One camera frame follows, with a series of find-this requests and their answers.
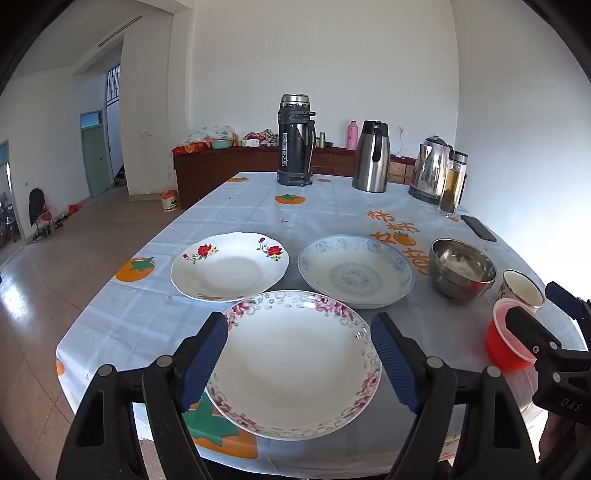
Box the green door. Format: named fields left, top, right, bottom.
left=80, top=111, right=113, bottom=198

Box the window with grille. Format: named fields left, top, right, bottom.
left=106, top=65, right=122, bottom=107

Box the glass tea bottle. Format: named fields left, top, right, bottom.
left=438, top=150, right=468, bottom=217

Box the black draped chair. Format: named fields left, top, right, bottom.
left=28, top=188, right=51, bottom=241

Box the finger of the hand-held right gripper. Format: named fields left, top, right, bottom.
left=505, top=305, right=563, bottom=366
left=545, top=281, right=591, bottom=319

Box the stainless steel thermal carafe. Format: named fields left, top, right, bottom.
left=352, top=120, right=391, bottom=193

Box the large dark thermos flask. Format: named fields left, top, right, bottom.
left=277, top=93, right=317, bottom=188

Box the persimmon print tablecloth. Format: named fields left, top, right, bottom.
left=55, top=172, right=585, bottom=478

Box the stainless steel electric kettle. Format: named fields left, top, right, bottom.
left=409, top=136, right=455, bottom=205

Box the blue patterned white plate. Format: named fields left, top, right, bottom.
left=297, top=234, right=416, bottom=310

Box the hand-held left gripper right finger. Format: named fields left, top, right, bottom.
left=370, top=312, right=541, bottom=480

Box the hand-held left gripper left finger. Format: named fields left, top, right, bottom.
left=56, top=312, right=230, bottom=480

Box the white plate with pink flowers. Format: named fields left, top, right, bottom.
left=204, top=290, right=383, bottom=440

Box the brown wooden sideboard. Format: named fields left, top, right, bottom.
left=172, top=143, right=416, bottom=210

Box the enamel mug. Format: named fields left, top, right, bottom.
left=499, top=270, right=546, bottom=309

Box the stainless steel bowl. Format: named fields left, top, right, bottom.
left=429, top=238, right=498, bottom=303

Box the white plate with red flowers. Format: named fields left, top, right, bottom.
left=170, top=232, right=290, bottom=303

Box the black smartphone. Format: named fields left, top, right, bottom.
left=461, top=215, right=498, bottom=243

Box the red plastic bowl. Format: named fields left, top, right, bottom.
left=486, top=298, right=539, bottom=374

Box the mesh food cover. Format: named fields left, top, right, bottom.
left=181, top=126, right=237, bottom=149

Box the fluorescent tube lamp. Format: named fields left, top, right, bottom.
left=98, top=16, right=144, bottom=47

